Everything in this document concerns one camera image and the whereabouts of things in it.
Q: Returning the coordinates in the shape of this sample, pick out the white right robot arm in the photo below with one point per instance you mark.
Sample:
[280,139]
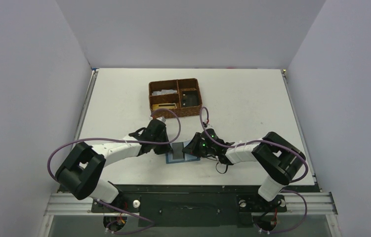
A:
[279,158]

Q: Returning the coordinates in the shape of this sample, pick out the black items in basket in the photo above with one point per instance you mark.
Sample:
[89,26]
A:
[190,98]

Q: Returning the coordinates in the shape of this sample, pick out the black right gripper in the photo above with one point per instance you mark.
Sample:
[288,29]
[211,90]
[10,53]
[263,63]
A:
[191,149]

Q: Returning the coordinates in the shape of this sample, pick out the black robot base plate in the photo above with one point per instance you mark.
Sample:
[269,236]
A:
[241,202]

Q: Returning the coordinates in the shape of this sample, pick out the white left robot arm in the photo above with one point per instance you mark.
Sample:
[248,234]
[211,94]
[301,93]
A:
[81,170]

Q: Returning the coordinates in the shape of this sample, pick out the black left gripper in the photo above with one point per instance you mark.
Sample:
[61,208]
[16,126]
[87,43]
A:
[161,147]

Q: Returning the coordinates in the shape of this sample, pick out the blue leather card holder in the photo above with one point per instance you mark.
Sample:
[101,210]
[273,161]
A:
[188,157]

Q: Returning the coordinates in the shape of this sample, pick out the black card with stripe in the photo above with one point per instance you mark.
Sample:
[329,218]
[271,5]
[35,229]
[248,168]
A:
[177,154]

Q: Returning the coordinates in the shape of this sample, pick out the silver cards in basket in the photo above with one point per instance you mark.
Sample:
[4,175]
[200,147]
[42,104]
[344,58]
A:
[164,92]

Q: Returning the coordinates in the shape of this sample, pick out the aluminium frame rail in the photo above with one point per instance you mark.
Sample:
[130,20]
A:
[309,203]

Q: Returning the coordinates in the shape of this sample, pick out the brown woven divided basket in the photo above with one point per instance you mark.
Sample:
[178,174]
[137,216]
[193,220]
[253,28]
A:
[180,85]

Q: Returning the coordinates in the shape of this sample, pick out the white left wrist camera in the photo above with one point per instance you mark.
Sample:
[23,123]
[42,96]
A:
[162,119]

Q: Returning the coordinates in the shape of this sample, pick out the gold card in basket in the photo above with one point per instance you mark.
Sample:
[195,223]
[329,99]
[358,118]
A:
[164,106]

